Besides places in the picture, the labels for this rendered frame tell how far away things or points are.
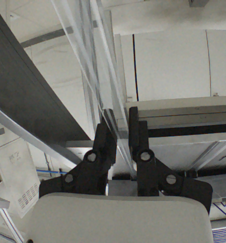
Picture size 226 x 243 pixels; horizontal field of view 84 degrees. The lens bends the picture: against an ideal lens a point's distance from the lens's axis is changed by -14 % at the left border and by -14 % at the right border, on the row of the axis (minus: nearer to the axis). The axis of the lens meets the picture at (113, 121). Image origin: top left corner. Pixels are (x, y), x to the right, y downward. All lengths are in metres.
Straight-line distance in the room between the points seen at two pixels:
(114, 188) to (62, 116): 0.19
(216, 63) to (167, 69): 0.63
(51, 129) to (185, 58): 1.87
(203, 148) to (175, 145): 0.04
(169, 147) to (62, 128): 0.13
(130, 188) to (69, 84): 1.86
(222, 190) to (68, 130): 0.31
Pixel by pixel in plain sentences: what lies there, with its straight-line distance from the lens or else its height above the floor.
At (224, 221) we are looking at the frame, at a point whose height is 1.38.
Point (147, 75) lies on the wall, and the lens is 1.85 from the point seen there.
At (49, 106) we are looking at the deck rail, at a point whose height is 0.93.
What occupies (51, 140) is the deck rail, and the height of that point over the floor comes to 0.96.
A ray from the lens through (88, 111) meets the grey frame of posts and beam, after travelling 0.42.
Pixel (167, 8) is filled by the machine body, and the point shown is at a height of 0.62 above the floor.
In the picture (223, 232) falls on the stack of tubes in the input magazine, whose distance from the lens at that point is 0.66.
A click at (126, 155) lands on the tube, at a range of 0.16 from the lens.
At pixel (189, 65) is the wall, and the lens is 1.96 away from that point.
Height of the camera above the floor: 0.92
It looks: 13 degrees up
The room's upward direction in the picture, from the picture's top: 174 degrees clockwise
